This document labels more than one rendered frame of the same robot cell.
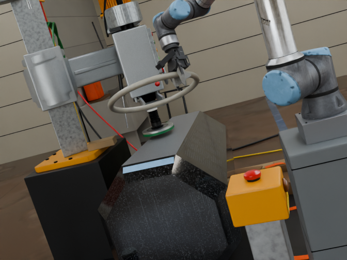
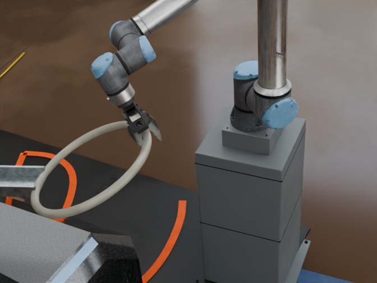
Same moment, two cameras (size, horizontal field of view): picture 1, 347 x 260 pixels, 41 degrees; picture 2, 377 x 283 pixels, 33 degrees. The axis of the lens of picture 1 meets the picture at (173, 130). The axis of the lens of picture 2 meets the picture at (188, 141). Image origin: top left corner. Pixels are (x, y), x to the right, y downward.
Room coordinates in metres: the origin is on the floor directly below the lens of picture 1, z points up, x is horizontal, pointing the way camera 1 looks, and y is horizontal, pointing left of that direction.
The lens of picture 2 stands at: (1.55, 1.63, 2.55)
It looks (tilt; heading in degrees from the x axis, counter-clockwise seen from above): 37 degrees down; 286
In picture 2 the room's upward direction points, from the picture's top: 5 degrees counter-clockwise
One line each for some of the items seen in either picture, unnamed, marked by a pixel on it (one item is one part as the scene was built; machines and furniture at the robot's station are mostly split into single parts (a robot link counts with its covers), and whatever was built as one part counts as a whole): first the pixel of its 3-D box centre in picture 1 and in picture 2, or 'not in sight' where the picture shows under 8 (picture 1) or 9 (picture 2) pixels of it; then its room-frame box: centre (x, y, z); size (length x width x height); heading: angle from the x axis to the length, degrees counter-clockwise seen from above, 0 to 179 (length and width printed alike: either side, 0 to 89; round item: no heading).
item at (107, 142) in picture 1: (101, 143); not in sight; (3.32, 0.53, 0.81); 0.20 x 0.10 x 0.05; 82
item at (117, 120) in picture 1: (124, 122); not in sight; (6.31, 0.63, 0.43); 1.30 x 0.62 x 0.86; 170
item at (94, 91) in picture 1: (94, 88); not in sight; (6.22, 0.85, 1.00); 0.50 x 0.22 x 0.33; 170
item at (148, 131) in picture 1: (157, 128); not in sight; (3.02, 0.10, 0.85); 0.21 x 0.21 x 0.01
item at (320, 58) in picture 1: (313, 69); (252, 84); (1.89, -0.62, 1.12); 0.17 x 0.15 x 0.18; 127
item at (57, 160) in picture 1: (76, 153); not in sight; (3.44, 0.76, 0.76); 0.49 x 0.49 x 0.05; 74
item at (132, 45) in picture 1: (137, 63); not in sight; (3.10, 0.10, 1.30); 0.36 x 0.22 x 0.45; 5
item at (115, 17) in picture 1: (123, 21); not in sight; (3.37, 0.13, 1.59); 0.96 x 0.25 x 0.17; 5
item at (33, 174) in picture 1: (92, 200); not in sight; (3.44, 0.76, 0.37); 0.66 x 0.66 x 0.74; 74
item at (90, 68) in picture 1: (76, 72); not in sight; (3.51, 0.57, 1.34); 0.74 x 0.34 x 0.25; 112
